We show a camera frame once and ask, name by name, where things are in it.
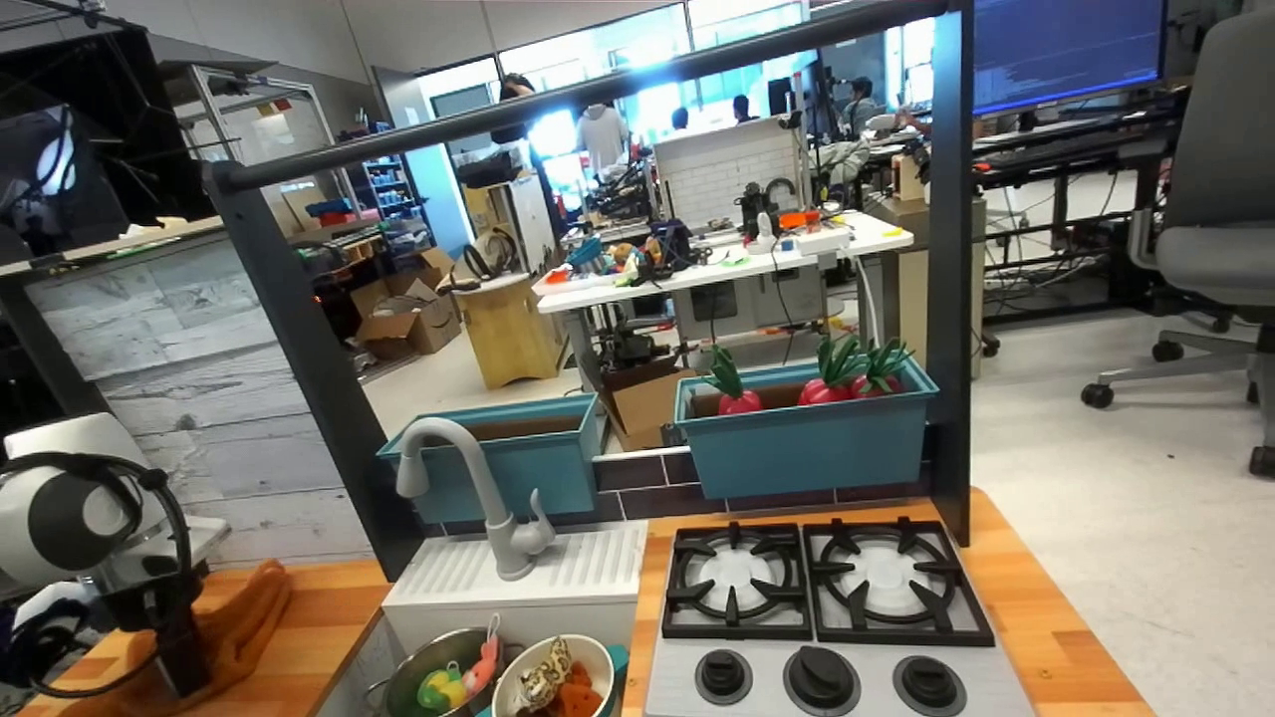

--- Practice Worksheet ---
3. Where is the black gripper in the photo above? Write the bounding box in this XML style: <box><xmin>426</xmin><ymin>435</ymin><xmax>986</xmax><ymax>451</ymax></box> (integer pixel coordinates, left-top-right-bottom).
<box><xmin>123</xmin><ymin>561</ymin><xmax>218</xmax><ymax>703</ymax></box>

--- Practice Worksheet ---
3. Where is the orange terry cloth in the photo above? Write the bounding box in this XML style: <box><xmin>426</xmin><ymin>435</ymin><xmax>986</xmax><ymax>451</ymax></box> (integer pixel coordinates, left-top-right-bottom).
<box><xmin>17</xmin><ymin>556</ymin><xmax>293</xmax><ymax>717</ymax></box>

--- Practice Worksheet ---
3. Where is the green yellow plush toy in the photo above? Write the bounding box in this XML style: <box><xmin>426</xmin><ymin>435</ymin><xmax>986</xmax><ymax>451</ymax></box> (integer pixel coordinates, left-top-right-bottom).
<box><xmin>411</xmin><ymin>657</ymin><xmax>471</xmax><ymax>713</ymax></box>

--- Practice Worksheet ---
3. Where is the white toy sink unit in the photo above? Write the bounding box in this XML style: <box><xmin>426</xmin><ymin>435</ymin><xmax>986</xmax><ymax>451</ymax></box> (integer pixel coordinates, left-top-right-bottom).
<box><xmin>305</xmin><ymin>516</ymin><xmax>651</xmax><ymax>717</ymax></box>

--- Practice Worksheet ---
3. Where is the grey toy stove body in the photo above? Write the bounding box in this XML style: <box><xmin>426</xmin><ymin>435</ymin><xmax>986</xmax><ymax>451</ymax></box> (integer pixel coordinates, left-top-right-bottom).
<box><xmin>636</xmin><ymin>513</ymin><xmax>1038</xmax><ymax>717</ymax></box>

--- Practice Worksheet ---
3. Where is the black stove knob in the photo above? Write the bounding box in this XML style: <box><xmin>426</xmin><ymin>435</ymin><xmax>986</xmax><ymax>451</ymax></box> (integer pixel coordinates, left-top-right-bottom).
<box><xmin>687</xmin><ymin>645</ymin><xmax>758</xmax><ymax>707</ymax></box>
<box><xmin>775</xmin><ymin>641</ymin><xmax>859</xmax><ymax>717</ymax></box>
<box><xmin>887</xmin><ymin>649</ymin><xmax>966</xmax><ymax>717</ymax></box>

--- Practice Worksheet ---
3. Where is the steel bowl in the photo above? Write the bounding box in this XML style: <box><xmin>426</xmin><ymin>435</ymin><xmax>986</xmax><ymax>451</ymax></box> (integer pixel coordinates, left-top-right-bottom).
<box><xmin>362</xmin><ymin>622</ymin><xmax>515</xmax><ymax>717</ymax></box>

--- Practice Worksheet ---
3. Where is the grey toy faucet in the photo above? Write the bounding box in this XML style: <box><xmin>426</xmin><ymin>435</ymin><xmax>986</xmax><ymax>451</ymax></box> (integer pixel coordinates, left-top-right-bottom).
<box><xmin>388</xmin><ymin>415</ymin><xmax>561</xmax><ymax>586</ymax></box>

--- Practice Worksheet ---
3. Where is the small orange plush toy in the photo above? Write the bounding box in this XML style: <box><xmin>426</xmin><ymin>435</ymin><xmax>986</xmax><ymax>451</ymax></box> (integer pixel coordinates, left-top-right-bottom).
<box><xmin>547</xmin><ymin>659</ymin><xmax>608</xmax><ymax>717</ymax></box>

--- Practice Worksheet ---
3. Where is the open cardboard box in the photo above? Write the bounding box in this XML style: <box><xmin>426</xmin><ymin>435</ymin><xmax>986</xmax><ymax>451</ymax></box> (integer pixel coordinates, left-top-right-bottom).
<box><xmin>343</xmin><ymin>244</ymin><xmax>466</xmax><ymax>363</ymax></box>

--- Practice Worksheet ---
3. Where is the plywood cabinet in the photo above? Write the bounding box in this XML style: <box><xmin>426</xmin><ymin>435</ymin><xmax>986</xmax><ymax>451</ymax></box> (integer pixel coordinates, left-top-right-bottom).
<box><xmin>450</xmin><ymin>265</ymin><xmax>565</xmax><ymax>394</ymax></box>

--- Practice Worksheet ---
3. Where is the black burner grate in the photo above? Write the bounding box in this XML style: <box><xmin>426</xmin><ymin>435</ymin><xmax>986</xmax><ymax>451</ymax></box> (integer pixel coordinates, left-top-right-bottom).
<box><xmin>655</xmin><ymin>516</ymin><xmax>815</xmax><ymax>641</ymax></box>
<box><xmin>799</xmin><ymin>513</ymin><xmax>1001</xmax><ymax>651</ymax></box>

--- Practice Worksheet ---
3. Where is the dark brick backsplash strip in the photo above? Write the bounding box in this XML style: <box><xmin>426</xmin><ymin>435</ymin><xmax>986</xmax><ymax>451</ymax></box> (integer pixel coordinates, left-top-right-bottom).
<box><xmin>584</xmin><ymin>446</ymin><xmax>960</xmax><ymax>521</ymax></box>

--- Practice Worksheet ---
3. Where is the cardboard box under table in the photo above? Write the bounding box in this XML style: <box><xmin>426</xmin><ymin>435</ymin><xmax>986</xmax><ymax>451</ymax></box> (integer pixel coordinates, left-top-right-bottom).
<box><xmin>593</xmin><ymin>355</ymin><xmax>691</xmax><ymax>454</ymax></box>

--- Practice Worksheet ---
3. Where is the white metal shelf rack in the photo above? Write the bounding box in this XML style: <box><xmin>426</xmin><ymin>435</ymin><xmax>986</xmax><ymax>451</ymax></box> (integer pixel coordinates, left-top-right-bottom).
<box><xmin>163</xmin><ymin>54</ymin><xmax>346</xmax><ymax>223</ymax></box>

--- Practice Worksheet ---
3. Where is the red toy radish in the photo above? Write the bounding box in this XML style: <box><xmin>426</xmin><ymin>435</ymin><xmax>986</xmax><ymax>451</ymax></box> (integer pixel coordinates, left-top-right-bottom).
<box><xmin>792</xmin><ymin>335</ymin><xmax>872</xmax><ymax>404</ymax></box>
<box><xmin>856</xmin><ymin>335</ymin><xmax>917</xmax><ymax>403</ymax></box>
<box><xmin>698</xmin><ymin>342</ymin><xmax>770</xmax><ymax>416</ymax></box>

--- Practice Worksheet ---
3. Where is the teal planter box with radishes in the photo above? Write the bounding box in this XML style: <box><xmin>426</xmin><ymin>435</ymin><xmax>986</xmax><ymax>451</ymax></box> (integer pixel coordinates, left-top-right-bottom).
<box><xmin>667</xmin><ymin>355</ymin><xmax>945</xmax><ymax>507</ymax></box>

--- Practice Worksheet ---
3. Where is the person in white shirt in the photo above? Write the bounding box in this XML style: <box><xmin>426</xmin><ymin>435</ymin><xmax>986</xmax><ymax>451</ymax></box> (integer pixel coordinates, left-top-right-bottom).
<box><xmin>574</xmin><ymin>95</ymin><xmax>642</xmax><ymax>180</ymax></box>

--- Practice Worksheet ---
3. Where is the white work table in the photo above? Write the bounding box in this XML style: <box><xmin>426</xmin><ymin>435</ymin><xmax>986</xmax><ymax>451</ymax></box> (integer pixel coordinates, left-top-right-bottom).
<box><xmin>529</xmin><ymin>203</ymin><xmax>918</xmax><ymax>391</ymax></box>

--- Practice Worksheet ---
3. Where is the white board on table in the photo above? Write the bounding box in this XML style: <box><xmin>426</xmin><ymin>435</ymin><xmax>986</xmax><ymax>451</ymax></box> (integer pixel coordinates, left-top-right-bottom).
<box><xmin>647</xmin><ymin>112</ymin><xmax>820</xmax><ymax>229</ymax></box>

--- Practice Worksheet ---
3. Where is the black office desk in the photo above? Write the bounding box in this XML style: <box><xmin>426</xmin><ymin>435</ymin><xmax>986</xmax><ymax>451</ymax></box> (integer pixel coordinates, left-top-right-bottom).
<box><xmin>972</xmin><ymin>82</ymin><xmax>1193</xmax><ymax>325</ymax></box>

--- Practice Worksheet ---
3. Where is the blue computer monitor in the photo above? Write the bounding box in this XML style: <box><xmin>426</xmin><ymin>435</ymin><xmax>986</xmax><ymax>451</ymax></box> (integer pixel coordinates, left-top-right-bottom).
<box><xmin>972</xmin><ymin>0</ymin><xmax>1173</xmax><ymax>118</ymax></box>

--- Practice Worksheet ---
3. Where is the grey office chair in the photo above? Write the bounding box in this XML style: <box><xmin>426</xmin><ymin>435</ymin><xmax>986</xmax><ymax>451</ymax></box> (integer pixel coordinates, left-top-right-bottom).
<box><xmin>1076</xmin><ymin>6</ymin><xmax>1275</xmax><ymax>480</ymax></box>

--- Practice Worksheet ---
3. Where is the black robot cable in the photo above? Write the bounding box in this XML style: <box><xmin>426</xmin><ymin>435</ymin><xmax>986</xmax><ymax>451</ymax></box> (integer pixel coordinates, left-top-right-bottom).
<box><xmin>0</xmin><ymin>446</ymin><xmax>197</xmax><ymax>702</ymax></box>

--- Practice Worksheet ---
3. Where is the white bowl with teal handles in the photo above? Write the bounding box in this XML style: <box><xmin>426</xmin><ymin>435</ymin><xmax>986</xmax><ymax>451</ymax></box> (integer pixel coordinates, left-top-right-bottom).
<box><xmin>484</xmin><ymin>629</ymin><xmax>628</xmax><ymax>717</ymax></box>

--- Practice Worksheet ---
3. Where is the black toy kitchen frame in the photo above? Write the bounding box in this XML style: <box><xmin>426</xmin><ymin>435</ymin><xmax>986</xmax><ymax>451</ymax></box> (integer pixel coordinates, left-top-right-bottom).
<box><xmin>201</xmin><ymin>0</ymin><xmax>980</xmax><ymax>581</ymax></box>

